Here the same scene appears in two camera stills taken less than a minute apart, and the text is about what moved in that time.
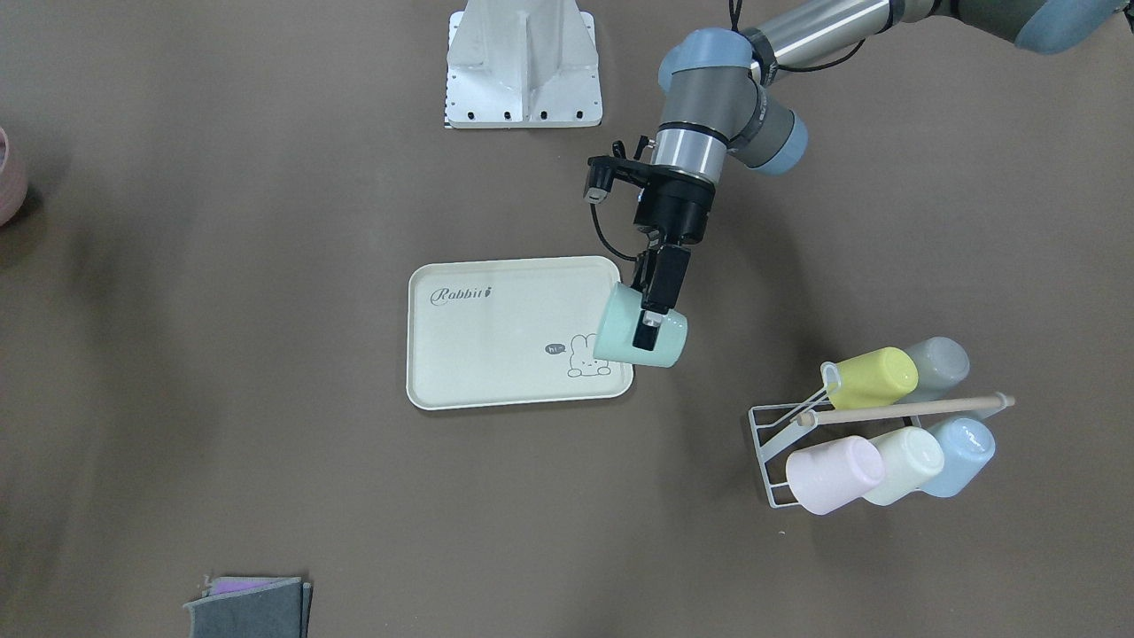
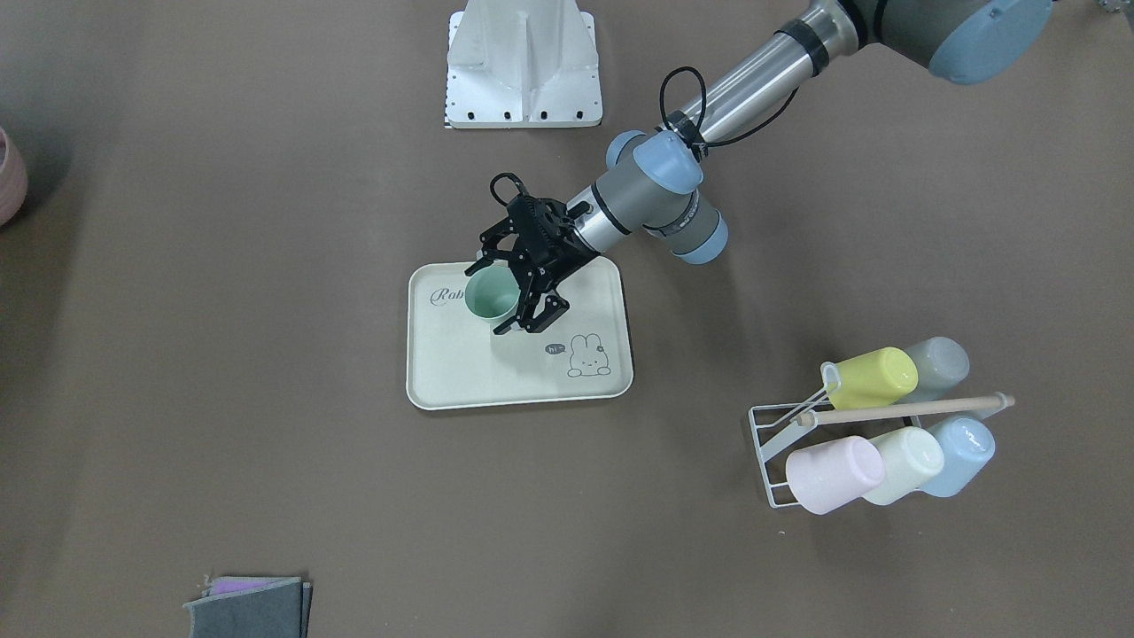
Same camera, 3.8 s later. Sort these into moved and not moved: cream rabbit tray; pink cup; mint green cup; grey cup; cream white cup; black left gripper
Moved: mint green cup; black left gripper
Not moved: grey cup; cream rabbit tray; cream white cup; pink cup
